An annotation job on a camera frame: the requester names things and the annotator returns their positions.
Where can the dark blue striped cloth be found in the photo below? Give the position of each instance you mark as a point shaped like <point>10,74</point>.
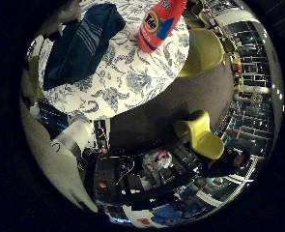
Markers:
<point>80,45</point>

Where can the blue floral white tablecloth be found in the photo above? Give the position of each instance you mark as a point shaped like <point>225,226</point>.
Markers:
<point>132,77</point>

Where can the blue bag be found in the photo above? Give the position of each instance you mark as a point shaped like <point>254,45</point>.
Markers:
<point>167,214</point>

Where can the person in dark clothes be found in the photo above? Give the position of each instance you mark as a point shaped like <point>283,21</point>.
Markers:
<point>225,164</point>

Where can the yellow-green chair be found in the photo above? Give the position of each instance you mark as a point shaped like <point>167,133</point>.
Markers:
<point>203,141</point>
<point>203,51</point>

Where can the black cluttered desk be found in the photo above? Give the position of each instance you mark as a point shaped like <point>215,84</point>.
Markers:
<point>109,174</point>

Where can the orange spray bottle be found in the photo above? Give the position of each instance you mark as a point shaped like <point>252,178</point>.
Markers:
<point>156,29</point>

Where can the white box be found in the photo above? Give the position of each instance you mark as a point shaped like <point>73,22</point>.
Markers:
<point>76,133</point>

